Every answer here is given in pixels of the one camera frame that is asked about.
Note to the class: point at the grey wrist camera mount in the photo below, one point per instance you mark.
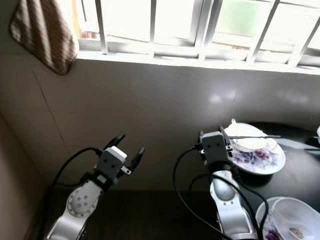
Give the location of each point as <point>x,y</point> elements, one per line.
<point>216,147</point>
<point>112,164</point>

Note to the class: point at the white barred window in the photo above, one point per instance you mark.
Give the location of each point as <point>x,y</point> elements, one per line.
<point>130,20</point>

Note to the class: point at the large white floral bowl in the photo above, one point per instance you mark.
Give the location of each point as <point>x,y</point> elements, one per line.
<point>250,144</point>

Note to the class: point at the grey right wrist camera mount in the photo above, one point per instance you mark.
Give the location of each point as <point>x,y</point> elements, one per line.
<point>216,147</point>

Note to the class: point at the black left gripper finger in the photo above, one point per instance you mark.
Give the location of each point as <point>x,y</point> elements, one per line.
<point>138,158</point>
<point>117,141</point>

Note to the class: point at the black round table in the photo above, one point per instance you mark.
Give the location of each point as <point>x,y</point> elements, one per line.
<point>300,170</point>

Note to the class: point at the white ceramic spoon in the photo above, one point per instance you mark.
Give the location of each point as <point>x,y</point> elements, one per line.
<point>233,122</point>

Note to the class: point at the small white floral bowl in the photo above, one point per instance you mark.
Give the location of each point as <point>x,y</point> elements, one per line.
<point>318,136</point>

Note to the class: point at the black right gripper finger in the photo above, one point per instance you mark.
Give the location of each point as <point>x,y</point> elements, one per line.
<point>202,138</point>
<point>232,139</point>

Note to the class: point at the brown striped hanging towel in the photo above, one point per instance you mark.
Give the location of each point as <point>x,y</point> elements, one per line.
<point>45,35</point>

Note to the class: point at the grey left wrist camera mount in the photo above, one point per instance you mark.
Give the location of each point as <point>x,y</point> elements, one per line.
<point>112,164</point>

